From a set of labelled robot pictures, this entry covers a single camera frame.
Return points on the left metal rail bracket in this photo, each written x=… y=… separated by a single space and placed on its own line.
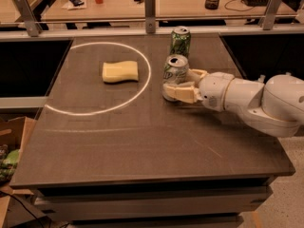
x=32 y=26

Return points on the metal rail bracket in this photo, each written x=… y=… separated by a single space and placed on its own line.
x=32 y=26
x=267 y=21
x=150 y=15

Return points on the right metal rail bracket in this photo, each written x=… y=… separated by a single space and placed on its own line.
x=267 y=21

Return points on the middle metal rail bracket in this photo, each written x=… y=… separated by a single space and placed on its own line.
x=150 y=15

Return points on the white green 7up can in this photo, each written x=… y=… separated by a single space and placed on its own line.
x=175 y=69

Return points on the clear plastic bottle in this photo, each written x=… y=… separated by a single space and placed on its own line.
x=261 y=78

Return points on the yellow sponge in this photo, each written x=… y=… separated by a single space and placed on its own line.
x=121 y=71

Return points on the black mesh pen cup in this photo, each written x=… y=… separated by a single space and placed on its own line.
x=212 y=4

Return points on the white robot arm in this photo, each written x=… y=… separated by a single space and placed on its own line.
x=272 y=106

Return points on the dark green soda can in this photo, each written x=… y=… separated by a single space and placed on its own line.
x=180 y=41

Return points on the cardboard box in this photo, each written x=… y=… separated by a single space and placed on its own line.
x=15 y=134

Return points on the wooden background desk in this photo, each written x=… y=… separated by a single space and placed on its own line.
x=165 y=9

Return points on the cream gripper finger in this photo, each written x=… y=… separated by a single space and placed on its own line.
x=185 y=92
x=195 y=75

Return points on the green snack bag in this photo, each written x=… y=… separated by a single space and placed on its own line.
x=8 y=163

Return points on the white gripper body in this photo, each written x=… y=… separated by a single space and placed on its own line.
x=213 y=90

